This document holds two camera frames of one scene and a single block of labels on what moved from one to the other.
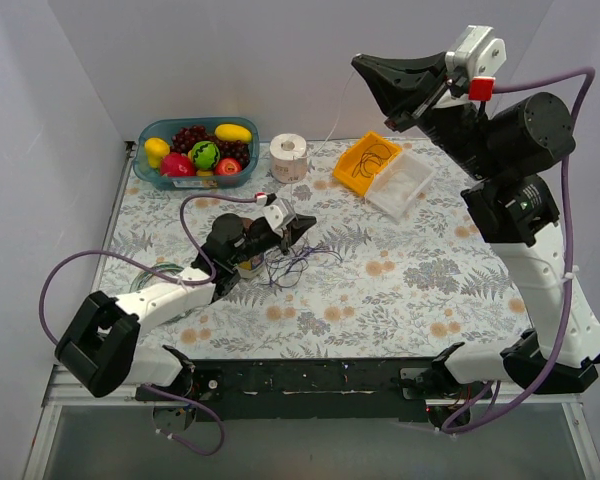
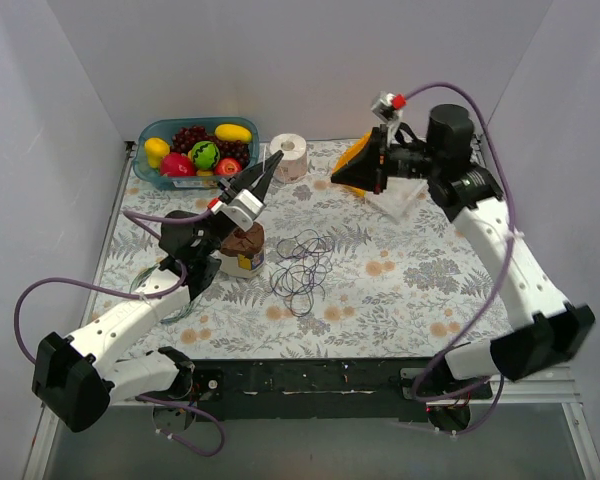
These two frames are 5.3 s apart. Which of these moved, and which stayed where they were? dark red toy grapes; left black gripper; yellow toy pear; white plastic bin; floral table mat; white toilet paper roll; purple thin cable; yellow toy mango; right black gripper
Moved: left black gripper; right black gripper; purple thin cable
Stayed: white toilet paper roll; floral table mat; dark red toy grapes; white plastic bin; yellow toy pear; yellow toy mango
